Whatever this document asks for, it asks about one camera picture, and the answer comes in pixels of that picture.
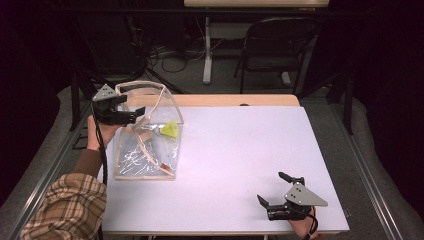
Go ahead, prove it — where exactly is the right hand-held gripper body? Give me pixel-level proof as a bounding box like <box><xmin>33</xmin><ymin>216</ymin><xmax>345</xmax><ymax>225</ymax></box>
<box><xmin>266</xmin><ymin>176</ymin><xmax>329</xmax><ymax>222</ymax></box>

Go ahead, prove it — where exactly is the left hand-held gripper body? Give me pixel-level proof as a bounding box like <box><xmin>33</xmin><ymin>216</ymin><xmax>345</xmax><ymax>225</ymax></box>
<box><xmin>91</xmin><ymin>83</ymin><xmax>138</xmax><ymax>127</ymax></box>

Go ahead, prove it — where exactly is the yellow shuttlecock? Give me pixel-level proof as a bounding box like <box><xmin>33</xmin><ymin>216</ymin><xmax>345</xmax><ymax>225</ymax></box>
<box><xmin>158</xmin><ymin>120</ymin><xmax>181</xmax><ymax>139</ymax></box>

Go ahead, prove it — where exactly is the clear plastic tote bag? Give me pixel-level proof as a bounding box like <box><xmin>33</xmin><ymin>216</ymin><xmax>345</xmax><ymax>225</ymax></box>
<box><xmin>113</xmin><ymin>80</ymin><xmax>185</xmax><ymax>181</ymax></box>

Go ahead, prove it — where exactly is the person's left hand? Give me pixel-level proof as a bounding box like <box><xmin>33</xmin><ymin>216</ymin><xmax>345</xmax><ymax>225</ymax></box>
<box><xmin>86</xmin><ymin>114</ymin><xmax>122</xmax><ymax>152</ymax></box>

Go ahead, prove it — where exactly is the person's right hand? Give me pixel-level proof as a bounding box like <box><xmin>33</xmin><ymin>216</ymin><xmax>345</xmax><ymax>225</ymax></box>
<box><xmin>288</xmin><ymin>207</ymin><xmax>320</xmax><ymax>240</ymax></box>

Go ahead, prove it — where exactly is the white table board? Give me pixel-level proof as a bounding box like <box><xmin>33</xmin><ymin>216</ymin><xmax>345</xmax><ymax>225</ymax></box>
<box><xmin>98</xmin><ymin>105</ymin><xmax>350</xmax><ymax>235</ymax></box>

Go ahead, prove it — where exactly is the black metal stand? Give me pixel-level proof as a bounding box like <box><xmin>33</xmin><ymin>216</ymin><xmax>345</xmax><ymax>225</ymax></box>
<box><xmin>68</xmin><ymin>71</ymin><xmax>83</xmax><ymax>132</ymax></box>

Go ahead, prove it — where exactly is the white-legged desk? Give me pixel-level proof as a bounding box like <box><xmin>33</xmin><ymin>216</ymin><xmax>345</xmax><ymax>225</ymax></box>
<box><xmin>183</xmin><ymin>0</ymin><xmax>331</xmax><ymax>85</ymax></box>

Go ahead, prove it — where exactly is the wooden table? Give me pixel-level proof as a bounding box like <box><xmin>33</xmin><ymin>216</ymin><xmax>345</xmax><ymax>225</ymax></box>
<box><xmin>128</xmin><ymin>94</ymin><xmax>301</xmax><ymax>108</ymax></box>

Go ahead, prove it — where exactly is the black folding chair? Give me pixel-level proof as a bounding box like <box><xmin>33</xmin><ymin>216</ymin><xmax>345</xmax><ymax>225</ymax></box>
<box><xmin>234</xmin><ymin>16</ymin><xmax>319</xmax><ymax>95</ymax></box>

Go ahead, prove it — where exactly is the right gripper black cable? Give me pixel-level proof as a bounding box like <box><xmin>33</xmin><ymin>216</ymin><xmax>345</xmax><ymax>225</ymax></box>
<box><xmin>301</xmin><ymin>206</ymin><xmax>320</xmax><ymax>240</ymax></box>

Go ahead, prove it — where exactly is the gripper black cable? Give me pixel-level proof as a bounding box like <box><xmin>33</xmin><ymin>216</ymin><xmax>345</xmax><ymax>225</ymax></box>
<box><xmin>301</xmin><ymin>206</ymin><xmax>320</xmax><ymax>240</ymax></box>
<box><xmin>93</xmin><ymin>113</ymin><xmax>110</xmax><ymax>186</ymax></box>

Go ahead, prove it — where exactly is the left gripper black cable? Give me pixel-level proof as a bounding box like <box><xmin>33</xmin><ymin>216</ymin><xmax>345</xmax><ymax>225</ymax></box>
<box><xmin>93</xmin><ymin>113</ymin><xmax>110</xmax><ymax>186</ymax></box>

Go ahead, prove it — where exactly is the bundle of floor cables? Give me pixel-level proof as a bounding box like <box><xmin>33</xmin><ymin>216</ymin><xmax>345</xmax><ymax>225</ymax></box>
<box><xmin>146</xmin><ymin>41</ymin><xmax>208</xmax><ymax>74</ymax></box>

